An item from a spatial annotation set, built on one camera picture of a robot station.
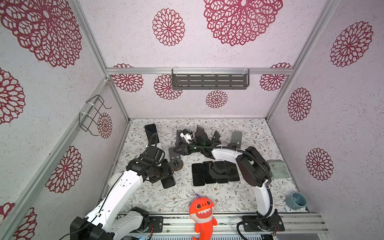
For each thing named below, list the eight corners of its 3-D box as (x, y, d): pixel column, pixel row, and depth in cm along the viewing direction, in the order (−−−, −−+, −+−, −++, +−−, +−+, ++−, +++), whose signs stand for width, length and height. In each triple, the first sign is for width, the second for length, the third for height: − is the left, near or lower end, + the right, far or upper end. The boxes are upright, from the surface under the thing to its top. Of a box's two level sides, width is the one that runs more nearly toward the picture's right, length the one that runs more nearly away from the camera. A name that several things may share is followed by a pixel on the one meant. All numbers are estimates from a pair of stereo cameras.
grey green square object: (273, 178, 91) (274, 177, 90) (266, 161, 99) (268, 159, 97) (289, 178, 91) (290, 177, 90) (281, 161, 99) (283, 159, 97)
